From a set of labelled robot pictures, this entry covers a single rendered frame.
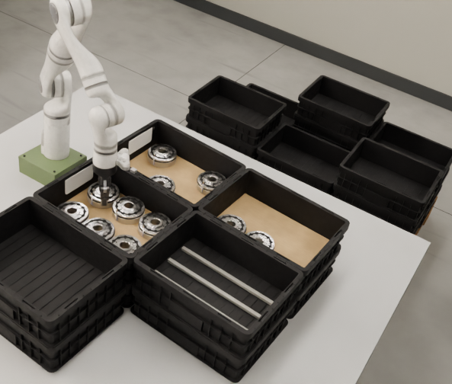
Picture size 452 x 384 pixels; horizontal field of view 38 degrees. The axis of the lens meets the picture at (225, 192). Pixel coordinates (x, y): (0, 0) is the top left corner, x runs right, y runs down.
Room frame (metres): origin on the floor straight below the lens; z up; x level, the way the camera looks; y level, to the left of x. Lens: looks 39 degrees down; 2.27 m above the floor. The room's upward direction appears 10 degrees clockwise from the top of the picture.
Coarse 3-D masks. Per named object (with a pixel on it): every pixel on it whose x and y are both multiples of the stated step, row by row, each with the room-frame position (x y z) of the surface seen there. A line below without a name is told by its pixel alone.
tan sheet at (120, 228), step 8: (72, 200) 1.58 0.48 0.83; (80, 200) 1.59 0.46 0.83; (88, 208) 1.56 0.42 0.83; (96, 208) 1.56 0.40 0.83; (96, 216) 1.53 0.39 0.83; (104, 216) 1.53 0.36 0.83; (112, 216) 1.54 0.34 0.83; (120, 224) 1.51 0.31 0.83; (136, 224) 1.52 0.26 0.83; (120, 232) 1.47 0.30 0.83; (128, 232) 1.48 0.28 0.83; (136, 232) 1.49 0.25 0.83; (144, 240) 1.46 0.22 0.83
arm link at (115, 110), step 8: (88, 88) 1.60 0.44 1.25; (96, 88) 1.59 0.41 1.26; (104, 88) 1.61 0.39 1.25; (88, 96) 1.60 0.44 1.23; (96, 96) 1.60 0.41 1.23; (104, 96) 1.61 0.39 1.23; (112, 96) 1.61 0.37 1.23; (104, 104) 1.59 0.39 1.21; (112, 104) 1.60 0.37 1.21; (120, 104) 1.61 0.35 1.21; (112, 112) 1.57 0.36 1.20; (120, 112) 1.59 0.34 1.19; (112, 120) 1.56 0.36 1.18; (120, 120) 1.58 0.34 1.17
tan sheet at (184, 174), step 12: (144, 156) 1.88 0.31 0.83; (144, 168) 1.81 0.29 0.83; (156, 168) 1.82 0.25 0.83; (168, 168) 1.84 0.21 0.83; (180, 168) 1.85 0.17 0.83; (192, 168) 1.86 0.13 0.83; (180, 180) 1.78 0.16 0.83; (192, 180) 1.80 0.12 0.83; (180, 192) 1.72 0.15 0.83; (192, 192) 1.73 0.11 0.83
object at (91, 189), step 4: (92, 184) 1.64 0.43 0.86; (96, 184) 1.65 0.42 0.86; (112, 184) 1.66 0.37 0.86; (88, 188) 1.62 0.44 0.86; (92, 188) 1.62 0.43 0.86; (112, 188) 1.64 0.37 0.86; (116, 188) 1.64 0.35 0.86; (88, 192) 1.60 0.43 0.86; (92, 192) 1.60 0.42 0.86; (112, 192) 1.62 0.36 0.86; (116, 192) 1.63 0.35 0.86; (92, 196) 1.58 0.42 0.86; (96, 196) 1.59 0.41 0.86; (112, 196) 1.60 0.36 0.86; (116, 196) 1.60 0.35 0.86; (96, 200) 1.57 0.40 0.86; (100, 200) 1.57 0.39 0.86; (108, 200) 1.58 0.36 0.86
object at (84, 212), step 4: (60, 204) 1.52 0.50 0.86; (64, 204) 1.52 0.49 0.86; (68, 204) 1.52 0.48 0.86; (72, 204) 1.53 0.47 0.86; (76, 204) 1.53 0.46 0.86; (80, 204) 1.53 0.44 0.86; (60, 208) 1.50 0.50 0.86; (64, 208) 1.50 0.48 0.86; (80, 208) 1.52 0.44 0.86; (84, 208) 1.52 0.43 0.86; (80, 212) 1.50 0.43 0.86; (84, 212) 1.51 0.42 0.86; (76, 216) 1.48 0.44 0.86; (80, 216) 1.48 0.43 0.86; (84, 216) 1.48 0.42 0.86; (80, 220) 1.46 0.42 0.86
